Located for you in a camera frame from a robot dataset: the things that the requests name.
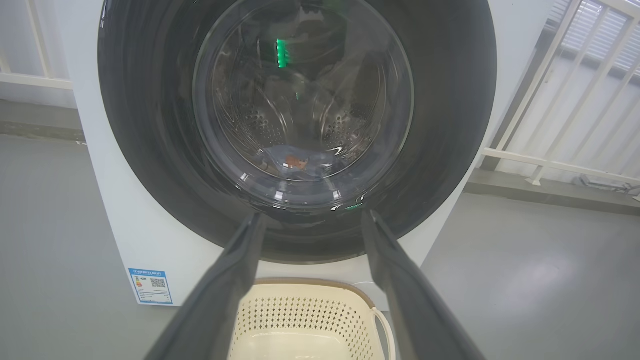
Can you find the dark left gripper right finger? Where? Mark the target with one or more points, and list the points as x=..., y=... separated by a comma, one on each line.
x=410, y=305

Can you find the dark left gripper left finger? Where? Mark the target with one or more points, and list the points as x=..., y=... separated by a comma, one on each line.
x=220, y=295

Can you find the white metal railing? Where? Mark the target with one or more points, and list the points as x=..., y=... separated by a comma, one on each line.
x=35, y=80
x=550, y=164

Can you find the black round glass washer door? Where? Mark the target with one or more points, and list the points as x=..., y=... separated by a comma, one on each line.
x=150, y=125

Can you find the blue bear-print clothes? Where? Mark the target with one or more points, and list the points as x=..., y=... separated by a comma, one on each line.
x=295, y=162

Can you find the cream perforated laundry basket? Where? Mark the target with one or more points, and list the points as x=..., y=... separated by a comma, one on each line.
x=300, y=320

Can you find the white front-load washing machine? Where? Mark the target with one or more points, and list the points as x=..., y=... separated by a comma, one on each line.
x=150, y=240

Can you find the blue energy label sticker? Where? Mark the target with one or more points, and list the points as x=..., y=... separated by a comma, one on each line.
x=150, y=286

